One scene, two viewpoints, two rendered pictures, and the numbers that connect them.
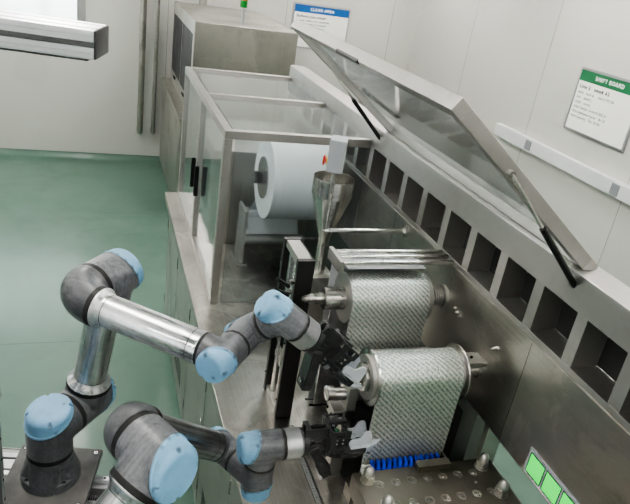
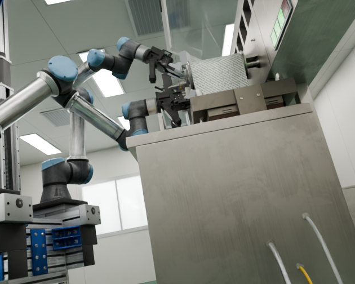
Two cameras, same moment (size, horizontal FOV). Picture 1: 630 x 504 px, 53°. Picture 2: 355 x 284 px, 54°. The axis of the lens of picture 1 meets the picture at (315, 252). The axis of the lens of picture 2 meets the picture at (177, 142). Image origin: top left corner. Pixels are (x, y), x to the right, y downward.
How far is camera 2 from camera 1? 1.79 m
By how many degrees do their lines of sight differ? 46
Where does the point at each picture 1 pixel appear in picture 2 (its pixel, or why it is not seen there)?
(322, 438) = (167, 98)
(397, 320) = not seen: hidden behind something
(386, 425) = (205, 89)
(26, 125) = (139, 269)
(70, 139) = not seen: hidden behind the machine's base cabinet
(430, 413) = (230, 79)
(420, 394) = (217, 67)
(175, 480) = (61, 66)
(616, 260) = not seen: outside the picture
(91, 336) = (71, 125)
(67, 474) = (60, 192)
